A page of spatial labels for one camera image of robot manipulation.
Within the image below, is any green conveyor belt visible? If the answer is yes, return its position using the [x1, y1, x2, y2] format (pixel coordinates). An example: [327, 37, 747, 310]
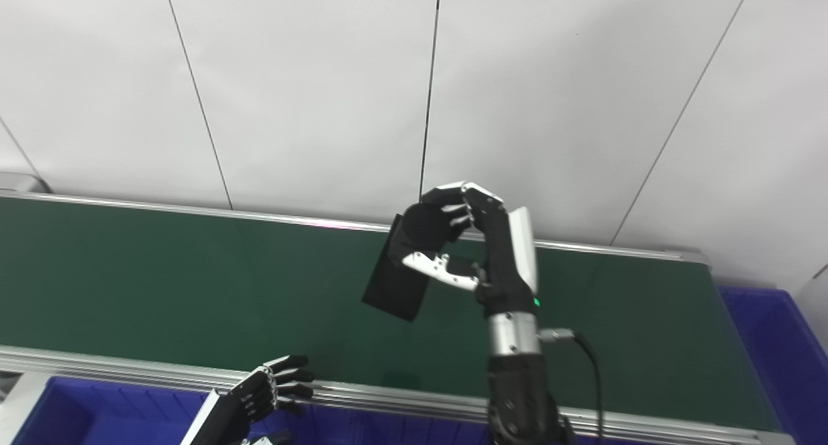
[0, 172, 796, 445]
[0, 196, 780, 433]

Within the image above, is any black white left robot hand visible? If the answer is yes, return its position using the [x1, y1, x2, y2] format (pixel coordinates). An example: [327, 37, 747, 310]
[180, 354, 316, 445]

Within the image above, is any black cylinder block part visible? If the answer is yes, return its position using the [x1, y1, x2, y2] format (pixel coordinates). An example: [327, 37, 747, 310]
[361, 202, 457, 323]

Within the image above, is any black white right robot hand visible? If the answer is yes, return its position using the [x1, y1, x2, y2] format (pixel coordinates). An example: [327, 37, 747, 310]
[401, 181, 541, 318]

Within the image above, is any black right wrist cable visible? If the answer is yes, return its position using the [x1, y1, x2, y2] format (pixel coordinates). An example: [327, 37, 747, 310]
[538, 329, 605, 445]

